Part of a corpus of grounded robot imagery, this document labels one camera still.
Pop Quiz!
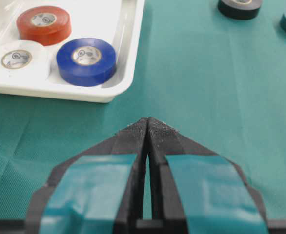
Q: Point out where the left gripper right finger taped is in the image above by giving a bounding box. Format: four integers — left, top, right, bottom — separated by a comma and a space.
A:
147, 117, 268, 234

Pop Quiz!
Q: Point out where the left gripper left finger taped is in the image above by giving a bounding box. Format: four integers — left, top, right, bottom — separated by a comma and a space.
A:
25, 118, 147, 234

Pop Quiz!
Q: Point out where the blue tape roll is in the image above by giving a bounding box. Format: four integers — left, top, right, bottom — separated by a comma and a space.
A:
56, 38, 117, 87

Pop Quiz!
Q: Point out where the white tape roll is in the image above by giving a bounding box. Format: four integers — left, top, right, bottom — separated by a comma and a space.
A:
0, 40, 51, 81

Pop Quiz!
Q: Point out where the red tape roll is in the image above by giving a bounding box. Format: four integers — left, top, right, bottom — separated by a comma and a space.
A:
16, 6, 71, 46

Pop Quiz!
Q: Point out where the white plastic tray case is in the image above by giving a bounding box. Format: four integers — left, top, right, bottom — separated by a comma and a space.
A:
0, 0, 144, 103

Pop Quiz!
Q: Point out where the black tape roll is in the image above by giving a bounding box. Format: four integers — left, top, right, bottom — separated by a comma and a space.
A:
217, 0, 263, 20

